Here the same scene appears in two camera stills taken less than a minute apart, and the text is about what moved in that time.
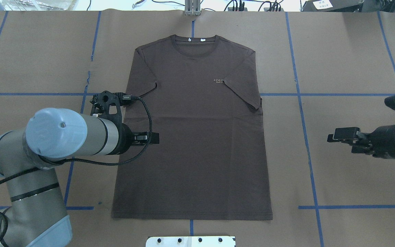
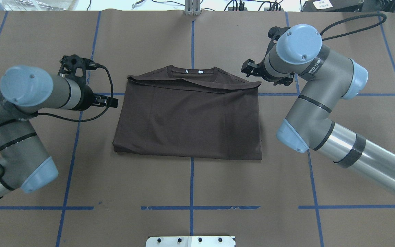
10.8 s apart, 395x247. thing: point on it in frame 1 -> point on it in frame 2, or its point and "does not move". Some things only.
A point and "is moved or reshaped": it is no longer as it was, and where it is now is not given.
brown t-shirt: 212,162 is moved or reshaped
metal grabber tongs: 133,5 does not move
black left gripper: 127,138 -> 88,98
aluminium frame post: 192,7 does not move
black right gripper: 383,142 -> 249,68
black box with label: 333,6 does not move
